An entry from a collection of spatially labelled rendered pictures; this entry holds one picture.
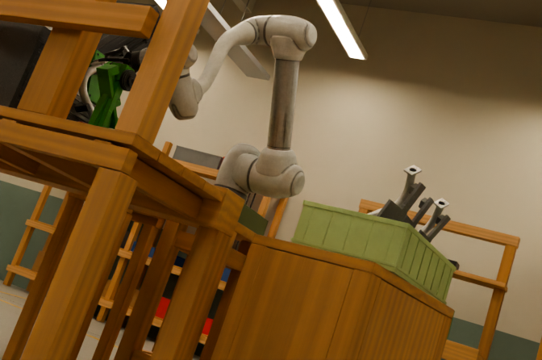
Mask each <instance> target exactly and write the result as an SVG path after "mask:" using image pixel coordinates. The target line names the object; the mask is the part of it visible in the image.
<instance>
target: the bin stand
mask: <svg viewBox="0 0 542 360"><path fill-rule="evenodd" d="M68 196H69V199H68V201H67V203H66V205H65V209H64V210H63V212H62V215H61V217H60V220H59V222H58V225H57V226H56V230H55V232H54V234H53V236H52V239H51V242H50V244H49V246H48V249H47V252H46V254H45V255H44V259H43V261H42V263H41V265H40V268H39V271H38V273H37V275H36V277H35V281H34V282H33V284H32V287H31V290H30V292H29V295H28V297H27V300H26V302H25V304H24V306H23V310H22V311H21V314H20V316H19V319H18V321H17V324H16V326H15V329H14V331H13V333H12V335H11V338H10V340H9V343H8V345H7V347H6V350H5V353H4V354H3V357H2V360H19V359H20V357H21V355H22V353H23V350H24V347H25V345H26V343H27V340H28V338H29V336H30V333H31V330H32V328H33V325H34V323H35V320H36V318H37V316H38V314H39V311H40V308H41V306H42V304H43V301H44V298H45V296H46V294H47V292H48V288H49V287H50V284H51V282H52V279H53V276H54V274H55V273H56V269H57V267H58V265H59V262H60V259H61V257H62V255H63V252H64V251H65V247H66V245H67V243H68V240H69V238H70V235H71V233H72V231H73V227H74V225H75V223H76V221H77V218H78V216H79V213H80V211H81V208H82V206H83V203H84V201H85V200H86V197H85V196H83V195H78V194H74V193H72V192H69V194H68ZM131 220H132V221H135V222H138V223H141V224H144V226H143V228H142V231H141V233H140V237H139V239H138V241H137V243H136V246H135V249H134V252H133V254H132V256H131V260H130V262H129V264H128V267H127V270H126V272H125V275H124V277H123V281H122V282H121V285H120V288H119V291H118V293H117V295H116V297H115V301H114V303H113V306H112V308H111V310H110V314H109V316H108V318H107V321H106V324H105V327H104V329H103V331H102V335H101V337H100V339H99V342H98V345H97V347H96V350H95V352H94V356H93V357H92V360H109V358H110V355H111V352H112V350H113V348H114V345H115V342H116V339H117V337H118V335H119V331H120V329H121V327H122V324H123V321H124V318H125V316H126V314H127V310H128V308H129V306H130V303H131V300H132V297H133V295H134V293H135V290H136V287H137V284H138V282H139V280H140V276H141V274H142V272H143V269H144V266H145V263H146V261H147V259H148V255H149V253H150V250H151V248H152V245H153V242H154V240H155V238H156V234H157V232H158V229H159V228H161V226H162V224H163V221H164V219H163V218H160V217H157V216H152V215H149V214H146V213H143V212H140V211H135V210H132V209H129V208H128V209H127V213H126V215H125V217H124V219H123V222H122V225H121V227H120V230H119V233H118V236H117V237H116V240H115V243H114V245H113V248H112V250H111V252H110V256H109V258H108V260H107V263H106V266H105V268H104V271H103V272H102V276H101V278H100V280H99V283H98V286H97V289H96V291H95V293H94V297H93V298H92V301H91V303H90V306H89V309H88V311H87V313H86V316H85V319H84V321H83V324H82V326H81V329H80V332H79V334H78V336H77V340H76V341H75V344H74V347H73V350H72V352H71V354H70V356H69V360H76V359H77V356H78V354H79V351H80V349H81V345H82V343H83V341H84V339H85V335H86V333H87V331H88V328H89V326H90V322H91V321H92V318H93V316H94V313H95V310H96V308H97V306H98V302H99V300H100V298H101V295H102V292H103V290H104V287H105V285H106V281H107V279H108V277H109V275H110V272H111V269H112V266H113V265H114V262H115V259H116V257H117V254H118V252H119V249H120V246H121V244H122V242H123V238H124V236H125V234H126V231H127V228H128V225H129V224H130V221H131Z"/></svg>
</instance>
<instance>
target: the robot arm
mask: <svg viewBox="0 0 542 360"><path fill-rule="evenodd" d="M316 40H317V31H316V28H315V26H314V25H313V24H312V23H310V22H309V21H307V20H305V19H302V18H299V17H296V16H291V15H261V16H256V17H252V18H249V19H245V20H244V21H242V22H240V23H238V24H237V25H235V26H234V27H232V28H231V29H229V30H227V31H225V32H224V33H223V34H222V35H221V36H220V37H219V39H218V40H217V42H216V44H215V46H214V48H213V50H212V52H211V55H210V57H209V59H208V61H207V63H206V66H205V69H204V70H203V72H202V75H201V77H200V78H199V79H198V80H197V79H195V78H194V77H191V76H190V67H191V66H192V65H193V64H194V63H195V62H196V60H197V59H198V53H197V50H196V48H195V47H194V45H192V47H191V50H190V53H189V55H188V57H187V60H186V63H185V65H184V68H183V70H182V72H181V76H180V77H179V80H178V82H177V86H176V88H175V91H174V92H173V96H172V98H171V100H170V103H169V109H170V110H171V112H172V114H173V116H174V117H175V118H177V119H179V120H185V119H193V118H194V117H195V116H196V114H197V112H198V104H199V102H200V101H201V100H202V96H203V94H204V93H206V92H207V91H208V90H209V89H210V87H211V85H212V84H213V82H214V80H215V78H216V76H217V74H218V72H219V70H220V68H221V66H222V64H223V62H224V60H225V58H226V56H227V54H228V52H229V50H230V49H231V48H232V47H233V46H235V45H250V44H257V45H264V46H269V47H271V49H272V51H273V57H274V58H276V59H275V68H274V76H273V93H272V101H271V110H270V118H269V134H268V143H267V147H265V148H264V149H263V150H262V151H261V152H259V150H258V149H256V148H255V147H254V146H252V145H250V144H245V143H238V144H236V145H234V146H233V147H232V148H231V149H230V150H229V151H228V153H227V154H226V156H225V158H224V159H223V162H222V164H221V166H220V168H219V172H218V174H217V177H216V180H215V186H221V187H225V188H228V189H229V190H231V191H233V192H234V193H236V194H237V195H238V196H240V197H241V198H242V199H244V200H245V202H246V199H247V196H248V193H256V194H259V195H263V196H266V197H270V198H275V199H284V198H289V197H292V196H295V195H298V194H299V193H300V192H301V191H302V189H303V187H304V184H305V176H304V173H303V170H302V168H301V167H300V166H299V165H298V163H297V159H296V155H295V153H294V151H293V149H291V148H290V146H291V138H292V131H293V122H294V107H295V99H296V93H297V84H298V69H299V61H301V60H302V59H303V57H304V55H305V53H306V51H308V50H310V49H311V48H312V47H313V46H314V45H315V42H316ZM147 49H148V48H144V49H142V50H141V51H136V52H132V51H129V50H128V49H127V45H124V46H123V47H121V48H119V49H116V50H113V51H110V52H107V53H105V54H104V56H105V57H103V58H100V59H98V61H94V62H93V63H91V64H90V65H100V64H106V63H107V62H108V61H119V62H123V63H124V64H125V65H129V66H130V67H131V68H133V69H134V70H135V73H137V72H138V71H139V68H140V65H141V63H142V61H143V59H144V55H145V53H146V51H147ZM120 52H126V54H125V56H124V57H110V55H114V54H116V53H120ZM245 202H244V204H245Z"/></svg>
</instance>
